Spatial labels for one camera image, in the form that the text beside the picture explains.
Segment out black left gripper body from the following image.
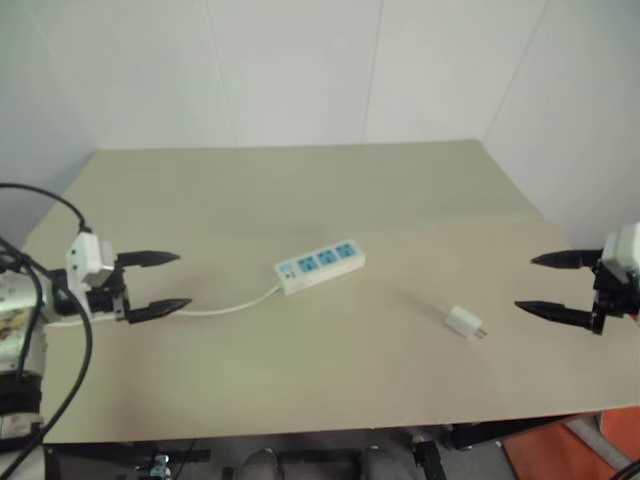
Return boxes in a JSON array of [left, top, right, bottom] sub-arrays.
[[87, 253, 134, 322]]

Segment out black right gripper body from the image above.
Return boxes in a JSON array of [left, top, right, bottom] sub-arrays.
[[589, 260, 640, 337]]

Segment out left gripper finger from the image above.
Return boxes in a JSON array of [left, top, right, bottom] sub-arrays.
[[125, 298, 194, 326], [117, 249, 182, 270]]

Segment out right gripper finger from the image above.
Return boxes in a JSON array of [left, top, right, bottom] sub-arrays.
[[530, 247, 604, 272], [514, 299, 596, 332]]

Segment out white plug adapter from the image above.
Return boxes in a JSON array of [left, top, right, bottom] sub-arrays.
[[445, 304, 489, 344]]

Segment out white power strip blue sockets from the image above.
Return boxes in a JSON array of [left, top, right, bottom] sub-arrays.
[[273, 239, 368, 297]]

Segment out orange object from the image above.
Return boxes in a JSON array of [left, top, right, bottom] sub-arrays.
[[502, 405, 640, 480]]

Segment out dark grey rounded shape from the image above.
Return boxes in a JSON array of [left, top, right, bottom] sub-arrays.
[[238, 447, 282, 480]]

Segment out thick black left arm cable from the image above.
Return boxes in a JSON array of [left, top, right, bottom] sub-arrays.
[[0, 237, 95, 476]]

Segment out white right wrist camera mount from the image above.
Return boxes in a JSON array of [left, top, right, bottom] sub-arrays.
[[599, 222, 640, 289]]

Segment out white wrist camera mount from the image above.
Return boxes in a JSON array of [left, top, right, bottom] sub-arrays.
[[599, 222, 640, 289], [64, 230, 119, 317]]

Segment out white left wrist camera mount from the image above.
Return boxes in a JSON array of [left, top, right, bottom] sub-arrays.
[[64, 230, 119, 317]]

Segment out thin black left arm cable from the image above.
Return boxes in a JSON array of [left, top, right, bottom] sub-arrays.
[[0, 182, 94, 235]]

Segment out black table frame bar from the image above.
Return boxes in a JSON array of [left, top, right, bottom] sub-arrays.
[[43, 438, 212, 480]]

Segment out silver metal bracket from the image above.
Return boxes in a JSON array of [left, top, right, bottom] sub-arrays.
[[147, 452, 172, 480]]

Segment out black clamp bracket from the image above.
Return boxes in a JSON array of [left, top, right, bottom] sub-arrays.
[[410, 433, 447, 480]]

